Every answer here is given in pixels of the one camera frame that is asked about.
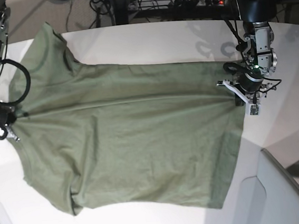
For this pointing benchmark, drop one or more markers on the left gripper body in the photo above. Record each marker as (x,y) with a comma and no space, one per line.
(250,82)

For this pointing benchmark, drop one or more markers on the black table leg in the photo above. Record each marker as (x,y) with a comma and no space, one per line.
(120,8)

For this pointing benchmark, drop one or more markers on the green t-shirt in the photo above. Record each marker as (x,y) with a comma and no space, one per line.
(95,135)

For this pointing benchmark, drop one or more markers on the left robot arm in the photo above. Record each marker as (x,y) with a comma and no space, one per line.
(255,45)

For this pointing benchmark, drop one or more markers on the black power strip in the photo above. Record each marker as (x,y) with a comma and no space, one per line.
(194,3)

